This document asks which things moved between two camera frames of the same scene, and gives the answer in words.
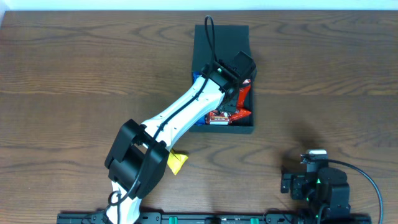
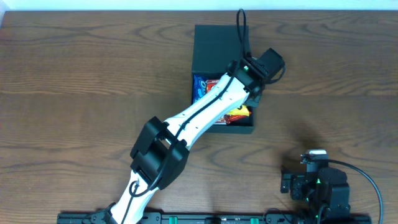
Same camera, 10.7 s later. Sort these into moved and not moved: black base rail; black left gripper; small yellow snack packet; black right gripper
Moved: small yellow snack packet; black left gripper
Not moved: black base rail; black right gripper
